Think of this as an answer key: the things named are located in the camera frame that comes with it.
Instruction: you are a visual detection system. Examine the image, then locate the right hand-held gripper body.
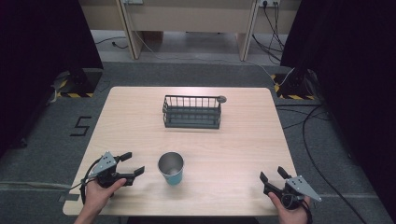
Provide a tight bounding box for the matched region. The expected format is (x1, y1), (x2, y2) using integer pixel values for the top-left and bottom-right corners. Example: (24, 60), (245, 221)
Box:
(262, 175), (323, 211)

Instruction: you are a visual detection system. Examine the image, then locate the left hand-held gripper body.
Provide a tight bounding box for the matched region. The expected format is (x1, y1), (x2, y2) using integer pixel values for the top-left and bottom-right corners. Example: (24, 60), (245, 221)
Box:
(88, 150), (136, 189)

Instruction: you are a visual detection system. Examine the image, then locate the blue cup with steel inside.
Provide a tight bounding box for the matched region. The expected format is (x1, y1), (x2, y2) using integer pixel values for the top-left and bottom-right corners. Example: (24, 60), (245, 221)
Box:
(157, 151), (185, 187)

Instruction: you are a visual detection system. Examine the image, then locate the black wire basket rack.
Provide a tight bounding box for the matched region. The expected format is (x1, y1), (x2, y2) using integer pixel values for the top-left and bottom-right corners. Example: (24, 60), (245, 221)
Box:
(162, 94), (222, 130)

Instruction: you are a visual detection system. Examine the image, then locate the person's right hand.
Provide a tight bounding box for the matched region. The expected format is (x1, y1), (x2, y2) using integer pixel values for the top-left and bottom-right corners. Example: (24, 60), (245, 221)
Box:
(267, 191), (312, 224)

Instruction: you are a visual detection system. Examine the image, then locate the person's left hand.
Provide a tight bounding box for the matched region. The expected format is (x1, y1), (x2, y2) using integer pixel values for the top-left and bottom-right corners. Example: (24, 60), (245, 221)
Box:
(81, 177), (128, 217)

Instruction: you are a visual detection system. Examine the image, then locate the grey tape patch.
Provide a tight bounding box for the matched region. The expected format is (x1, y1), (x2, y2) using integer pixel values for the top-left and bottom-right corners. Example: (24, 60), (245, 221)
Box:
(57, 192), (81, 203)

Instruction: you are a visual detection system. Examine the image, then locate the black stand base striped tape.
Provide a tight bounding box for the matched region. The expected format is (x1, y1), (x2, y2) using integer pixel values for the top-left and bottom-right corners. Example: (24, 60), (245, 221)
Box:
(52, 67), (105, 99)
(270, 67), (317, 101)

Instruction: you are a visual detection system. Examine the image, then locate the black curtain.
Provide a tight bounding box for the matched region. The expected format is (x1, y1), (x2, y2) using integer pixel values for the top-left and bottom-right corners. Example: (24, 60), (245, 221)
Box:
(279, 0), (396, 216)
(0, 0), (105, 159)

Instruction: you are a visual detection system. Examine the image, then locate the light wooden desk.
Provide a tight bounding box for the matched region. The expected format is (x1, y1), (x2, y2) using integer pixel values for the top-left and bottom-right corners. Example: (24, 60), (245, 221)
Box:
(78, 0), (303, 63)

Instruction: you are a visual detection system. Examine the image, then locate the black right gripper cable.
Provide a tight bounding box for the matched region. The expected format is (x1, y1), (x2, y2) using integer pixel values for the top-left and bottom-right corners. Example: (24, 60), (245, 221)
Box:
(300, 199), (315, 224)

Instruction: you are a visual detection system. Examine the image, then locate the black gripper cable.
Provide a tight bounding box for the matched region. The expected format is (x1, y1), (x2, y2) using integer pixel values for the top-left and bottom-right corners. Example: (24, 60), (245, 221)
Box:
(300, 199), (315, 224)
(79, 158), (105, 205)

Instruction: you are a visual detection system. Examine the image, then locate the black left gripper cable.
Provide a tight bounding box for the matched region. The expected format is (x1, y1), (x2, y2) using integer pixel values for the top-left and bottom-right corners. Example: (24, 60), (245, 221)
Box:
(79, 158), (105, 205)

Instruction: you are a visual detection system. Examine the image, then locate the long black floor cable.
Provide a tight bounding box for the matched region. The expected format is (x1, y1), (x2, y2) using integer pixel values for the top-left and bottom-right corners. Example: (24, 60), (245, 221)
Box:
(301, 104), (369, 224)

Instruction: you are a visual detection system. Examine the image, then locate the grey floor cable strip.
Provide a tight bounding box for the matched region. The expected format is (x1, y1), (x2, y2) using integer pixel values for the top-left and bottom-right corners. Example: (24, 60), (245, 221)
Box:
(0, 180), (73, 191)

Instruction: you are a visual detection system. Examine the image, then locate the short black floor cable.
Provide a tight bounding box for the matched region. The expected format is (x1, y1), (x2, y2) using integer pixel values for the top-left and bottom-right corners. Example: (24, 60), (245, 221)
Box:
(93, 35), (129, 50)

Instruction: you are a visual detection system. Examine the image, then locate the bundle of black cables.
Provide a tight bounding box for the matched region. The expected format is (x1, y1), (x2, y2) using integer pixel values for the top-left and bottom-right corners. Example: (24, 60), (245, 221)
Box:
(251, 2), (287, 65)

